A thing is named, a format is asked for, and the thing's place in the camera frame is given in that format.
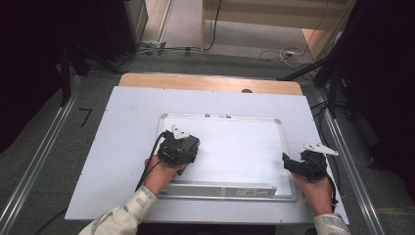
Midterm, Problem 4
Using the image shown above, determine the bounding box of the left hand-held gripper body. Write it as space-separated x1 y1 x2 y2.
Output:
157 123 201 166

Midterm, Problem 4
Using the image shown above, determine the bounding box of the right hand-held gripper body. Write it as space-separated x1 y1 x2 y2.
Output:
295 143 341 182

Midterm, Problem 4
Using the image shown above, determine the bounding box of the aluminium framed whiteboard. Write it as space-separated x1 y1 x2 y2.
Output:
157 113 299 203

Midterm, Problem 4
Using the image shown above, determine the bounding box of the person's right hand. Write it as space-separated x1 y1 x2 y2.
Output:
291 172 335 216

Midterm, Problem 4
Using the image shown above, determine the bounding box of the person's left hand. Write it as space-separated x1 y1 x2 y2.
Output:
143 154 188 197

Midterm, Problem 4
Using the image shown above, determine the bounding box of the large white table sheet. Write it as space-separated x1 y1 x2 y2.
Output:
64 85 350 225

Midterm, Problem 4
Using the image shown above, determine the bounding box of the black metal stand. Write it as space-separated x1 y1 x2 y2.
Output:
59 47 91 108

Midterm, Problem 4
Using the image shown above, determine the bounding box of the black cabinet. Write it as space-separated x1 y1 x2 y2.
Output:
99 0 150 62

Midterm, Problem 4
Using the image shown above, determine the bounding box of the light wooden shelf unit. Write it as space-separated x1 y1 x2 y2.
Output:
200 0 356 61

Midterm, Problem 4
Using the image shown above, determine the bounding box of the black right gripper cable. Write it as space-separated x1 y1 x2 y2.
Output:
312 156 339 213

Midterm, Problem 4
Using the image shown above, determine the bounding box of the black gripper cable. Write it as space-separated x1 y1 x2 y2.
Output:
135 131 167 193
312 156 339 213

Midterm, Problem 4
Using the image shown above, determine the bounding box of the aluminium floor rail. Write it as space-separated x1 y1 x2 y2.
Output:
321 94 388 235
0 76 81 229

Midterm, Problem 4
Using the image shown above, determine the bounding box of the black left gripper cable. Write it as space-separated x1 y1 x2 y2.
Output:
135 131 167 193

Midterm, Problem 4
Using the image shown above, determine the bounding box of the white floor cable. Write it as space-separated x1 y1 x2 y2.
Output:
258 45 306 63

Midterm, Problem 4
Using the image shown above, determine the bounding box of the black floor cable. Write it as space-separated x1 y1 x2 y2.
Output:
114 0 223 64

